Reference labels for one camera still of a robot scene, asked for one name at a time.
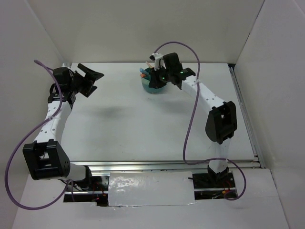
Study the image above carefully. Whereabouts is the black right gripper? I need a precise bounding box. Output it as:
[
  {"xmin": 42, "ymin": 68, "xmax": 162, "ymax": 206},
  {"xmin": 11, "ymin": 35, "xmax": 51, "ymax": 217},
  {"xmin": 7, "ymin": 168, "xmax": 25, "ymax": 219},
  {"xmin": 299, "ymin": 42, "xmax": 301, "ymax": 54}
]
[{"xmin": 148, "ymin": 65, "xmax": 172, "ymax": 89}]

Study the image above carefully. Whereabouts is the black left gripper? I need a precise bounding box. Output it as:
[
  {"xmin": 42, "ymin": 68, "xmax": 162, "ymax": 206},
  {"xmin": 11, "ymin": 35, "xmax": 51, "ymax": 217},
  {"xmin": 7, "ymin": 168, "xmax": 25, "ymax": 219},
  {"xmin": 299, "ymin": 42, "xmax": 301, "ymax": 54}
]
[{"xmin": 69, "ymin": 63, "xmax": 104, "ymax": 98}]

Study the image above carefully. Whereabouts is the blue capped clear highlighter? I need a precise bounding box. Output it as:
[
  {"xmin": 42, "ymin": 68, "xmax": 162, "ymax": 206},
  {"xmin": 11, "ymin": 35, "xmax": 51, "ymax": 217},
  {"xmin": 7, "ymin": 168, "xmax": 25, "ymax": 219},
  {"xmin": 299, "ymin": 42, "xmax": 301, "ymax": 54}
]
[{"xmin": 139, "ymin": 68, "xmax": 149, "ymax": 75}]

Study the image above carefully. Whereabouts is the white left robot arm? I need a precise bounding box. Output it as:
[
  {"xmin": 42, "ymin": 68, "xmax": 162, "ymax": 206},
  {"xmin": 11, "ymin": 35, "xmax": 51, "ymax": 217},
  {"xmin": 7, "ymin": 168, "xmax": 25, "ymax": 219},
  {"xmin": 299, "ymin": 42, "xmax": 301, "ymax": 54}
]
[{"xmin": 22, "ymin": 63, "xmax": 104, "ymax": 190}]

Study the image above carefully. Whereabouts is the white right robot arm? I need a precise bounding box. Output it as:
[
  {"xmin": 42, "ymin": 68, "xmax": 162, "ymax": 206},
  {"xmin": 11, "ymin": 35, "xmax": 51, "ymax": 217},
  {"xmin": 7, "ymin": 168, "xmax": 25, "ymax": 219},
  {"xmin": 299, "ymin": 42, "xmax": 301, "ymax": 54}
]
[{"xmin": 149, "ymin": 52, "xmax": 237, "ymax": 187}]

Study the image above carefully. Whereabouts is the teal round organizer container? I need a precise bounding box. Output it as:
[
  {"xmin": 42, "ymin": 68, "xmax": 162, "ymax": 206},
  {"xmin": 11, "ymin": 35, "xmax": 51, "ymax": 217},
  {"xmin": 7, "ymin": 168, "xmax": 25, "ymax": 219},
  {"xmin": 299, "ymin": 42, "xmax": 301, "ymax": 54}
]
[{"xmin": 141, "ymin": 67, "xmax": 166, "ymax": 94}]

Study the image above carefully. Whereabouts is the white foil cover plate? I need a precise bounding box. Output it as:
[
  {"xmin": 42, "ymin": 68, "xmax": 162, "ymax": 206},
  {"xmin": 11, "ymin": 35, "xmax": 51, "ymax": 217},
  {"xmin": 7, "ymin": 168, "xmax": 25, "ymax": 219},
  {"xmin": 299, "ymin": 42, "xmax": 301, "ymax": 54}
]
[{"xmin": 108, "ymin": 171, "xmax": 195, "ymax": 207}]

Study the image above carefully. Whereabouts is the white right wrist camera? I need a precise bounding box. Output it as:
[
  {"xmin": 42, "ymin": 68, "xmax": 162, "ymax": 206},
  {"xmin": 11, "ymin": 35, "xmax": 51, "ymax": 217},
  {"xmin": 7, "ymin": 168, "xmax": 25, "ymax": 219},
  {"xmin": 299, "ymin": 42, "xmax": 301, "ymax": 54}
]
[{"xmin": 149, "ymin": 52, "xmax": 164, "ymax": 71}]

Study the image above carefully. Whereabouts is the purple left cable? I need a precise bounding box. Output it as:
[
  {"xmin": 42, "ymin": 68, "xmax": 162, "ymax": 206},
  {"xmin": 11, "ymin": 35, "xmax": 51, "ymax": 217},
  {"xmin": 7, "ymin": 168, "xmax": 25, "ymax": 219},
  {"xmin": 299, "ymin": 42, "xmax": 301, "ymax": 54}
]
[{"xmin": 4, "ymin": 59, "xmax": 74, "ymax": 210}]

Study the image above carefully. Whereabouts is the aluminium rail frame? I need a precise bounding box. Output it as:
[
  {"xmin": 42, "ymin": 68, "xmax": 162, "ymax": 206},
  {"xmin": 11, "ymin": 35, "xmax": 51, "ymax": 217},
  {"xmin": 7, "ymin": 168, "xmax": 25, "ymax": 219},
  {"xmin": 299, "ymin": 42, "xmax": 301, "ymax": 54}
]
[{"xmin": 57, "ymin": 63, "xmax": 265, "ymax": 174}]

